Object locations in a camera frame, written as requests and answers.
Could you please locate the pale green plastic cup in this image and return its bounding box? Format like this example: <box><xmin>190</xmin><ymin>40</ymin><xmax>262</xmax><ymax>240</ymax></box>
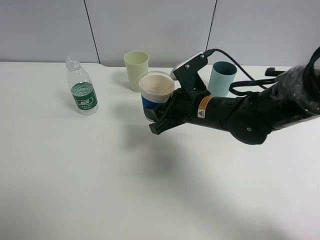
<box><xmin>124</xmin><ymin>50</ymin><xmax>149</xmax><ymax>93</ymax></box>

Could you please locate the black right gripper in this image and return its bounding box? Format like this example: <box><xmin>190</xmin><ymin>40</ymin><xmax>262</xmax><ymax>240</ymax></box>
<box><xmin>149</xmin><ymin>88</ymin><xmax>230</xmax><ymax>135</ymax></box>

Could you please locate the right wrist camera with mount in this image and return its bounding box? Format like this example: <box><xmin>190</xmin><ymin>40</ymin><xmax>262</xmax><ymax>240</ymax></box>
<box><xmin>170</xmin><ymin>52</ymin><xmax>208</xmax><ymax>98</ymax></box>

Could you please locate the glass cup blue sleeve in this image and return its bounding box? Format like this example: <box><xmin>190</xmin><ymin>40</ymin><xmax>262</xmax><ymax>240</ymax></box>
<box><xmin>139</xmin><ymin>71</ymin><xmax>175</xmax><ymax>122</ymax></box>

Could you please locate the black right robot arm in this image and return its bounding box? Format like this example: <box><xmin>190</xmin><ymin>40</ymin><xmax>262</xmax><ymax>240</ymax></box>
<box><xmin>144</xmin><ymin>49</ymin><xmax>320</xmax><ymax>145</ymax></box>

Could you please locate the black right camera cable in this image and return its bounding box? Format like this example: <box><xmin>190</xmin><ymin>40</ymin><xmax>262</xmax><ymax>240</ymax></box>
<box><xmin>203</xmin><ymin>48</ymin><xmax>283</xmax><ymax>96</ymax></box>

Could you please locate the clear bottle green label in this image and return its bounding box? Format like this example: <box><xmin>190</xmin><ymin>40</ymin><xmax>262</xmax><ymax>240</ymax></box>
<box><xmin>65</xmin><ymin>55</ymin><xmax>99</xmax><ymax>115</ymax></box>

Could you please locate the teal plastic cup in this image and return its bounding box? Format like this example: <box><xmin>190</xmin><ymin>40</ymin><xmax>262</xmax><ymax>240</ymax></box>
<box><xmin>207</xmin><ymin>61</ymin><xmax>237</xmax><ymax>97</ymax></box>

